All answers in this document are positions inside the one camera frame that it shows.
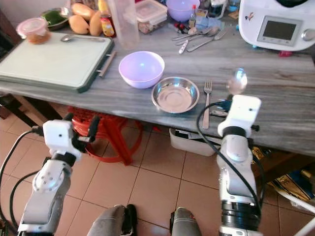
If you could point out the shiny steel spoon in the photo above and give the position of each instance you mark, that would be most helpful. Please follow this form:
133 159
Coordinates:
237 81

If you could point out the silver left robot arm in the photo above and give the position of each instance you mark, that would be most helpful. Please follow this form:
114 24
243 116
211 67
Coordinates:
48 189

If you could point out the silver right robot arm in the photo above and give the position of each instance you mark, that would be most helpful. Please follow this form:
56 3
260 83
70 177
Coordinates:
238 167

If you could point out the steel fork beside plate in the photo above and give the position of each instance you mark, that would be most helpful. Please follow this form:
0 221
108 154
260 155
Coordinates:
206 105

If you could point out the red plastic stool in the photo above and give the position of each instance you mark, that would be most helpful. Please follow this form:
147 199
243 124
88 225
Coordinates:
120 142

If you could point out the white plastic tray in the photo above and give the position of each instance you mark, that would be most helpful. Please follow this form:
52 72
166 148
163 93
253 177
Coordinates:
192 144

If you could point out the round stainless steel dish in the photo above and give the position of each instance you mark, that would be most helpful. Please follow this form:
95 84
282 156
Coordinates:
175 95

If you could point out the pale green cutting board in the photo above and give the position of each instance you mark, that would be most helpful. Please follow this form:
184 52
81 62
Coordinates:
51 61

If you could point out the steel fork in cutlery pile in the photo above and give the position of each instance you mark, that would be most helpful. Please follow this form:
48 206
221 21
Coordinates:
216 38

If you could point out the short steel knife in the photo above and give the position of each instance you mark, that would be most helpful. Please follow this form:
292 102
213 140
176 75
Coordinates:
183 46

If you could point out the steel spoon in cutlery pile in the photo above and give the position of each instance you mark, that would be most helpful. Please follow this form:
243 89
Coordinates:
212 32
204 31

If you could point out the large lilac plastic bowl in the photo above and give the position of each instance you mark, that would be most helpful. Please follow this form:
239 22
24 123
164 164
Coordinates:
141 69

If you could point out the steel spoon on board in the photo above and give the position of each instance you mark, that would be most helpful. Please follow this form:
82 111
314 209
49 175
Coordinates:
68 37

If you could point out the grey left robot leg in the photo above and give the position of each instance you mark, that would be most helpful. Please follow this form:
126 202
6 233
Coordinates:
110 221

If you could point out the grey robot leg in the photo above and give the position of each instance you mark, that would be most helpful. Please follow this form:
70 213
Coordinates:
110 221
184 222

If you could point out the pink lidded food tub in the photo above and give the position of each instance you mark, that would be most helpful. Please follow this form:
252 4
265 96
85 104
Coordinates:
34 30

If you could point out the small red capped bottle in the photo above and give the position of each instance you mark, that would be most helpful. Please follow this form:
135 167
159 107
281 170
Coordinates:
192 17

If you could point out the white kitchen appliance with screen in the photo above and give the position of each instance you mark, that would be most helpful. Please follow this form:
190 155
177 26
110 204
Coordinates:
275 22

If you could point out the dark glass jar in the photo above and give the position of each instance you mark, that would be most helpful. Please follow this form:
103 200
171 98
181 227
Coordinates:
217 9

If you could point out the yellow patterned bag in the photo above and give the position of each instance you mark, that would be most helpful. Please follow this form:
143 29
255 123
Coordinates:
293 179

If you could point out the yellow capped sauce bottle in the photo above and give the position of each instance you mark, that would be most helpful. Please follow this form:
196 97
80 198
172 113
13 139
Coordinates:
107 24

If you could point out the green bowl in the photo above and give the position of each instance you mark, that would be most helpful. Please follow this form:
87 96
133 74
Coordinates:
54 17

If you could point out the small lilac plastic bowl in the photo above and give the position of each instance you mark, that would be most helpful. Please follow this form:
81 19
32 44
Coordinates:
182 9

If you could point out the tall clear plastic jug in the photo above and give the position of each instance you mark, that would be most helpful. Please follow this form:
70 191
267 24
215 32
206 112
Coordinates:
124 24

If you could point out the clear lidded storage box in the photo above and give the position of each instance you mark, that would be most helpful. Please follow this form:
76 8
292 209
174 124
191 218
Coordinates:
152 14

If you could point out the white rod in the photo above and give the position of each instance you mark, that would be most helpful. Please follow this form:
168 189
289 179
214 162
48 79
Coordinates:
300 204

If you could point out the grey right robot leg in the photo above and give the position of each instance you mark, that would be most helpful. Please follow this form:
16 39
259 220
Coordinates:
184 222

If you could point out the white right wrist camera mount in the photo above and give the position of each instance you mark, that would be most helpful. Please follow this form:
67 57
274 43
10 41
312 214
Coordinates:
242 113

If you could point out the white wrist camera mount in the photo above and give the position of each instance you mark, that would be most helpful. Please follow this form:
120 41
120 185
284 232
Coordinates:
57 137
242 113

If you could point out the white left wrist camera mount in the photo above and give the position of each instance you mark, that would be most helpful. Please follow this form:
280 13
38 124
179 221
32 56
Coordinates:
57 137

